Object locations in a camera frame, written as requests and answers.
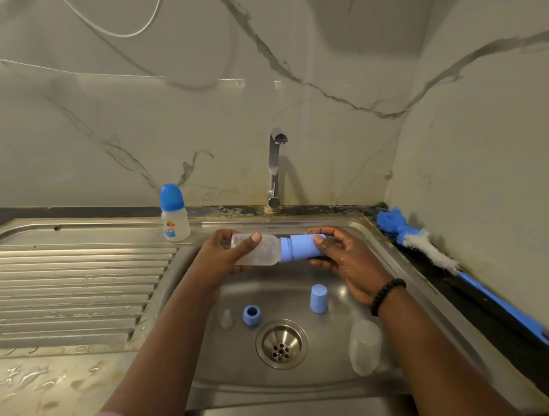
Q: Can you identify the person's right hand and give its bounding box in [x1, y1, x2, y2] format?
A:
[306, 226, 397, 308]

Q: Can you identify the person's left hand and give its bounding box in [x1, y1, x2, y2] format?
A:
[184, 228, 264, 297]

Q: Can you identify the translucent bottle front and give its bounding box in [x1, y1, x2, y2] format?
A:
[230, 232, 284, 267]

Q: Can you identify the translucent bottle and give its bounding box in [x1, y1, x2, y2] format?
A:
[230, 232, 284, 267]
[347, 319, 385, 377]

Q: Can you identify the blue cylindrical bottle cap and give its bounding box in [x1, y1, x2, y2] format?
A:
[279, 232, 329, 264]
[309, 283, 331, 315]

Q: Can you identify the blue and white bottle brush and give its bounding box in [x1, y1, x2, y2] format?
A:
[375, 206, 549, 346]

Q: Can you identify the cartoon print baby bottle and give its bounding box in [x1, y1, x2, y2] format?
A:
[160, 183, 192, 243]

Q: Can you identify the blue collar ring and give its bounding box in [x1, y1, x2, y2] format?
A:
[241, 303, 264, 329]

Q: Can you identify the person's left forearm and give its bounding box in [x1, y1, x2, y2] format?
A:
[101, 283, 220, 416]

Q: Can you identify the person's right forearm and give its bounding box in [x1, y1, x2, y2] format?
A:
[373, 287, 524, 416]

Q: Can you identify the metal sink drain strainer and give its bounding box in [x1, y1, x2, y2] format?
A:
[254, 318, 310, 370]

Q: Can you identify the chrome sink faucet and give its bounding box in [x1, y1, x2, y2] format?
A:
[265, 127, 290, 213]

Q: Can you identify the stainless steel sink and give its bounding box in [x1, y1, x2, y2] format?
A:
[0, 214, 549, 413]

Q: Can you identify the black bead bracelet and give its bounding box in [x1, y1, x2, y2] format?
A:
[369, 277, 408, 317]

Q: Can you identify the white cable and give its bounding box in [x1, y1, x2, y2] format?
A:
[60, 0, 164, 39]

